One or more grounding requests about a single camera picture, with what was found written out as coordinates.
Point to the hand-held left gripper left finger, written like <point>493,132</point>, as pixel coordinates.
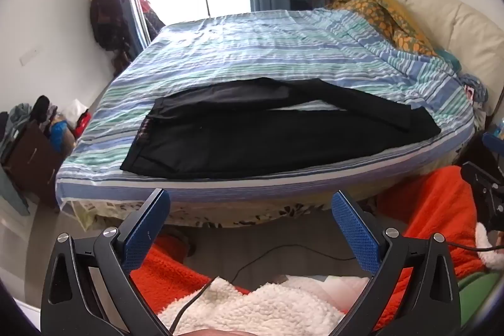
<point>143,237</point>

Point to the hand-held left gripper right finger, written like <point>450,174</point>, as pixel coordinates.
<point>356,233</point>

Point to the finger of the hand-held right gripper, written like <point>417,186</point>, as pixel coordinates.
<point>488,194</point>
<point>492,141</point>

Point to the black pants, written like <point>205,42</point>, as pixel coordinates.
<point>256,135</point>

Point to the white fleece cuff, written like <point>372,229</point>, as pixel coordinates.
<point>486,245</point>

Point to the grey blue knitted cloth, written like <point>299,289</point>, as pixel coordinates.
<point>474,88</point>

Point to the orange fleece garment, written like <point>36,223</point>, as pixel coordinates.
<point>425,202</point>

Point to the teal pillow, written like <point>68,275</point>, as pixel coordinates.
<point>451,58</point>

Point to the floral mattress cover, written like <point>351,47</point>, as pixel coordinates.
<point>236,212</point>

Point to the green object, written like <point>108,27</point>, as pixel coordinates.
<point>476,292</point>

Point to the white fleece cloth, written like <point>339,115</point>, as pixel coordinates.
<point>256,308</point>

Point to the red bag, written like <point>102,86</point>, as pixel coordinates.
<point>82,123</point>

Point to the blue plastic bag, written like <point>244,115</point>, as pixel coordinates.
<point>59,135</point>

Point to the brown wooden cabinet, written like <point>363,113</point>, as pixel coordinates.
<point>31,162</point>

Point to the white plastic bag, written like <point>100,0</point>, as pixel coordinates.
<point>75,109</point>

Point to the orange floral blanket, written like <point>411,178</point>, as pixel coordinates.
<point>378,11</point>

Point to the blue green striped bed sheet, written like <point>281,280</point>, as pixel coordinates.
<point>256,44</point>

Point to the red hanging clothes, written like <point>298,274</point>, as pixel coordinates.
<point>151,15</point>

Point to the dark hanging coats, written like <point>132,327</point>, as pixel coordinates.
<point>106,9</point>

